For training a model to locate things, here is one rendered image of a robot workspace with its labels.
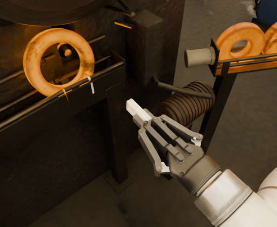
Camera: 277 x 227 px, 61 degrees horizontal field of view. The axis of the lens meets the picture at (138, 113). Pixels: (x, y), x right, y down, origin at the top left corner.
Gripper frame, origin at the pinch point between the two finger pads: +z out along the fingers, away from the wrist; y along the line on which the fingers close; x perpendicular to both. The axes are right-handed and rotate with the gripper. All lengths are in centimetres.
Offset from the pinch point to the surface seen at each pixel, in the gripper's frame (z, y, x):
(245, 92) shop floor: 12, 113, -75
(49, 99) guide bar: 20.1, -12.4, -5.3
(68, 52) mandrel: 31.2, -0.5, -3.0
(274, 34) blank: -2, 53, 1
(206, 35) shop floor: 78, 151, -81
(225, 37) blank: 6.9, 40.2, 0.0
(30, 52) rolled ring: 26.6, -11.6, 4.8
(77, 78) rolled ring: 23.3, -2.5, -6.1
